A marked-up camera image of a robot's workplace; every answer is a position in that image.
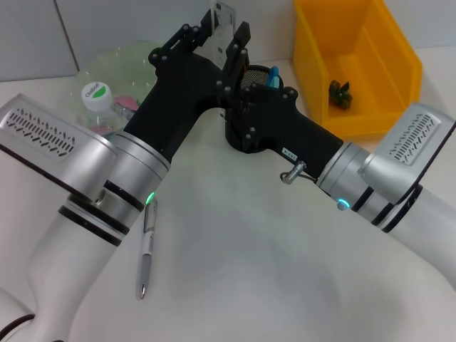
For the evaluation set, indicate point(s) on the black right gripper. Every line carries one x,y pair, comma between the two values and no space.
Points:
285,124

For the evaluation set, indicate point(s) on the silver ballpoint pen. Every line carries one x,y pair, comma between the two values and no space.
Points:
146,263

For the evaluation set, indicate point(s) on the clear plastic ruler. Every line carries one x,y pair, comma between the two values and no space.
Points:
222,28

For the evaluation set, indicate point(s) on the translucent green fruit plate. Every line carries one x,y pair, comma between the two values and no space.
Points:
117,67

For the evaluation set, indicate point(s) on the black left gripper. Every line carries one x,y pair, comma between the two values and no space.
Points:
178,96

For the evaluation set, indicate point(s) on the clear plastic water bottle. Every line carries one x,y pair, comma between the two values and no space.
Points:
96,103

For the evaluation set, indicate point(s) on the black mesh pen holder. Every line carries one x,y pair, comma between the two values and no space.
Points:
256,75

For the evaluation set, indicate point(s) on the yellow plastic bin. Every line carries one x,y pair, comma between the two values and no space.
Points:
356,46

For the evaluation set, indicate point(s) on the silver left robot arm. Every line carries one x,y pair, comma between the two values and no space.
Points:
53,160

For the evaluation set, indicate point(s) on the blue scissors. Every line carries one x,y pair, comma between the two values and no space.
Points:
274,78

